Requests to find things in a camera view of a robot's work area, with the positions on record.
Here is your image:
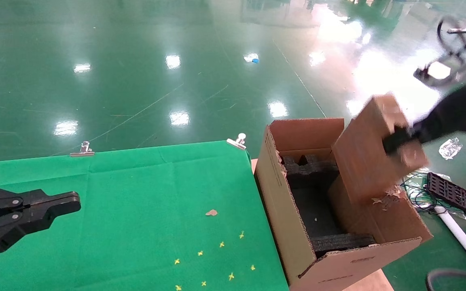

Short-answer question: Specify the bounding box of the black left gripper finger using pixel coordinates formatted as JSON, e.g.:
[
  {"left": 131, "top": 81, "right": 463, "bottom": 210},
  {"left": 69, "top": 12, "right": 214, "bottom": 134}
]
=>
[
  {"left": 0, "top": 183, "right": 80, "bottom": 224},
  {"left": 0, "top": 201, "right": 82, "bottom": 273}
]

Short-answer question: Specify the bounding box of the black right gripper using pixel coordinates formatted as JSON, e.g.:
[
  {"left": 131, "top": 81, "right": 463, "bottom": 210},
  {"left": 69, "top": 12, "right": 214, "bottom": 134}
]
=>
[{"left": 383, "top": 73, "right": 466, "bottom": 154}]

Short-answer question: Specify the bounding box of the small brown cardboard box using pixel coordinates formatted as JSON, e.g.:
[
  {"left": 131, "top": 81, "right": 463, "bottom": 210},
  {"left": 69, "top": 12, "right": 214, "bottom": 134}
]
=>
[{"left": 331, "top": 94, "right": 430, "bottom": 207}]

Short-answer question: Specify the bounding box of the large brown cardboard carton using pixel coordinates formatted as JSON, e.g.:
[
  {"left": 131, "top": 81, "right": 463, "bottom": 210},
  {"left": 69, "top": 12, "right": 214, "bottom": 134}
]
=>
[{"left": 254, "top": 118, "right": 434, "bottom": 291}]

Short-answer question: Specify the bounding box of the crumpled clear plastic bag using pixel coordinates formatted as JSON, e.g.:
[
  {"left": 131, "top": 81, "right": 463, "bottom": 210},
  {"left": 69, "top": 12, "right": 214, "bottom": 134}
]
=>
[{"left": 439, "top": 137, "right": 463, "bottom": 160}]

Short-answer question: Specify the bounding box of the silver binder clip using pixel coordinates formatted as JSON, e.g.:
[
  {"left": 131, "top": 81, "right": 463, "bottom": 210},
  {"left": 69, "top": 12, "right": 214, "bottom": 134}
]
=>
[
  {"left": 227, "top": 133, "right": 246, "bottom": 150},
  {"left": 70, "top": 141, "right": 95, "bottom": 157}
]

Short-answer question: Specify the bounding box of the black plastic grid tray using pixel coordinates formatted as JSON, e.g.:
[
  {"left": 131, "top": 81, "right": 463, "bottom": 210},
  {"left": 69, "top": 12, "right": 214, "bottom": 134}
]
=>
[{"left": 426, "top": 172, "right": 466, "bottom": 220}]

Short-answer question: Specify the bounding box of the green table cloth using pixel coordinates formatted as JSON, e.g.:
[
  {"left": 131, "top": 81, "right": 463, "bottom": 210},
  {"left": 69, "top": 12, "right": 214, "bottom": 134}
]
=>
[{"left": 0, "top": 140, "right": 290, "bottom": 291}]

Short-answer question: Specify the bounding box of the black foam block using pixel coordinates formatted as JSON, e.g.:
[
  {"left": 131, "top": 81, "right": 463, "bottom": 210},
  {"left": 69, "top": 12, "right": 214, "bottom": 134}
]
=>
[
  {"left": 278, "top": 154, "right": 340, "bottom": 189},
  {"left": 310, "top": 232, "right": 377, "bottom": 253}
]

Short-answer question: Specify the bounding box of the green wire bundle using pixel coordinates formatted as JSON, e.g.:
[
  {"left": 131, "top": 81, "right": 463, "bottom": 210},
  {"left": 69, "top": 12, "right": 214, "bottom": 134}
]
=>
[{"left": 401, "top": 177, "right": 444, "bottom": 213}]

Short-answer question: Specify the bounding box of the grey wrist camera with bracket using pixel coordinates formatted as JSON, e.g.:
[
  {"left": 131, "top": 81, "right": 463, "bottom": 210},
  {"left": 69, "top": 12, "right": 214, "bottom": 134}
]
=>
[{"left": 414, "top": 38, "right": 466, "bottom": 87}]

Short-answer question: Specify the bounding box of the white pipe frame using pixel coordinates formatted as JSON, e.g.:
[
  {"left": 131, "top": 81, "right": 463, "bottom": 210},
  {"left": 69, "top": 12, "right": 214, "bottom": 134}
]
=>
[{"left": 435, "top": 206, "right": 466, "bottom": 280}]

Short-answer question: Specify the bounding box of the thick black sleeved cable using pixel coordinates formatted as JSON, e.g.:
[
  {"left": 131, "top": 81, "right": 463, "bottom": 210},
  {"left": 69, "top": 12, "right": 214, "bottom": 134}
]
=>
[{"left": 436, "top": 15, "right": 466, "bottom": 55}]

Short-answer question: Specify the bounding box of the dark grey arm cable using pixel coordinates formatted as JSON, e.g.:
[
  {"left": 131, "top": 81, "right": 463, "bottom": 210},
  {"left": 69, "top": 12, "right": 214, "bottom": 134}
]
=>
[{"left": 425, "top": 268, "right": 466, "bottom": 291}]

